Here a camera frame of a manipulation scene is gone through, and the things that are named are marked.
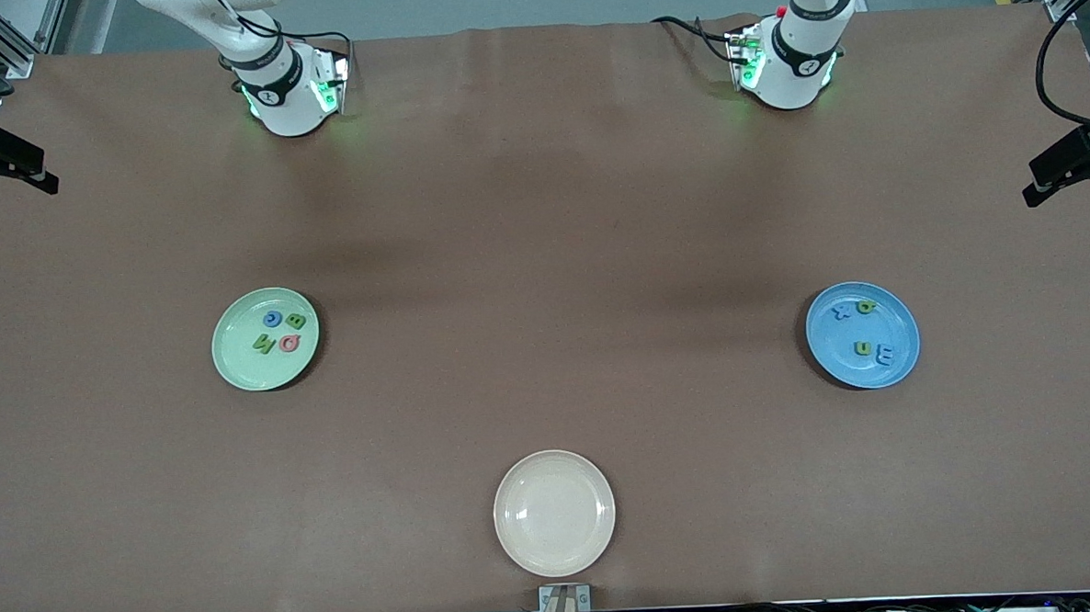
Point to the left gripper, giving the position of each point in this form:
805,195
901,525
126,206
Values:
1068,156

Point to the green lowercase letter q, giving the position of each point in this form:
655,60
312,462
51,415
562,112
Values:
865,310

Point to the blue lowercase letter m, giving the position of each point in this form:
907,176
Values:
884,356

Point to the blue lowercase letter x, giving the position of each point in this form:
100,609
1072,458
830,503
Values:
841,310

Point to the green lowercase letter n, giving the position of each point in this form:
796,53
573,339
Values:
863,353

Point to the blue uppercase letter C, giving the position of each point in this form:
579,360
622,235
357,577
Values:
273,325

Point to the green uppercase letter W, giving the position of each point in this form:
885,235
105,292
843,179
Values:
263,344

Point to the green uppercase letter B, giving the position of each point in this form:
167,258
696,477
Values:
296,322

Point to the red uppercase letter G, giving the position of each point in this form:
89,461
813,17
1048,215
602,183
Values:
284,344

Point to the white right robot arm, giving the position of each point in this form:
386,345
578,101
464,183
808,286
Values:
268,79

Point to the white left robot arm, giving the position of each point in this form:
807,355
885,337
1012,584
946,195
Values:
800,46

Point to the blue round plate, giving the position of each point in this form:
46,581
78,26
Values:
865,366

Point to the green round plate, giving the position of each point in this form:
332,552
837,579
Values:
239,365

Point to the silver connector box green light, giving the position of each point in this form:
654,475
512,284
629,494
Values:
744,58

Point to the brown table mat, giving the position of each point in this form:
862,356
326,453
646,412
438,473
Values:
149,507

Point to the beige round plate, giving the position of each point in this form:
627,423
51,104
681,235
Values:
554,512

